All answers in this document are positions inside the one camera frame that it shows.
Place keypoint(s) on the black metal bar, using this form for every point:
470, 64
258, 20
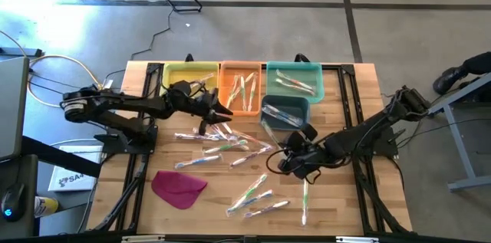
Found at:
23, 52

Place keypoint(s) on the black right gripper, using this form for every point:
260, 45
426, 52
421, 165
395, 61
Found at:
308, 156

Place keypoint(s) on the teal plastic bin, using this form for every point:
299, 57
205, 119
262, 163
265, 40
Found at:
299, 67

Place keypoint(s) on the grey metal table frame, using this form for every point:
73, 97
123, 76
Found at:
466, 158

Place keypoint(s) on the black clamp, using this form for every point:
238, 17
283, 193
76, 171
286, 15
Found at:
302, 58
189, 58

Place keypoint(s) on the orange plastic bin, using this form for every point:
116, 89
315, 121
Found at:
241, 66

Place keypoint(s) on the blue toothbrush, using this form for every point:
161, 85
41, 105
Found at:
282, 110
274, 117
197, 161
292, 119
257, 198

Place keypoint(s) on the person's foot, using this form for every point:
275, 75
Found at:
449, 80

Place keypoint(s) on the dark green plastic basket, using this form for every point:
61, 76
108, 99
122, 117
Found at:
299, 101

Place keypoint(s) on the white printed box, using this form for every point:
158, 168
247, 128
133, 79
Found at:
73, 179

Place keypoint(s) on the yellow can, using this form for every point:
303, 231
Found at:
47, 206

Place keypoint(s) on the silver aluminium bar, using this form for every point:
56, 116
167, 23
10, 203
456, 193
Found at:
356, 240
144, 239

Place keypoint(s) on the orange toothbrush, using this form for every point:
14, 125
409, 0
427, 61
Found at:
295, 87
295, 81
253, 141

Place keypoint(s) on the magenta cloth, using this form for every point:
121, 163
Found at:
176, 189

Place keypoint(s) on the yellow plastic bin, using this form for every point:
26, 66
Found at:
188, 68

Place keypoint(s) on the grey laptop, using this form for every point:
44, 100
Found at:
13, 109

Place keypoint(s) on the black computer mouse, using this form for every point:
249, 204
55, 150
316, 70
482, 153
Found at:
12, 202

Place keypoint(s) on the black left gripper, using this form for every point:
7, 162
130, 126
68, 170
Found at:
195, 103

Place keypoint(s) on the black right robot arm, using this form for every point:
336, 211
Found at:
364, 132

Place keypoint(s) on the person's leg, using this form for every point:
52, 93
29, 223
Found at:
477, 64

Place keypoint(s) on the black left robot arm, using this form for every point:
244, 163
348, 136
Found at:
126, 103

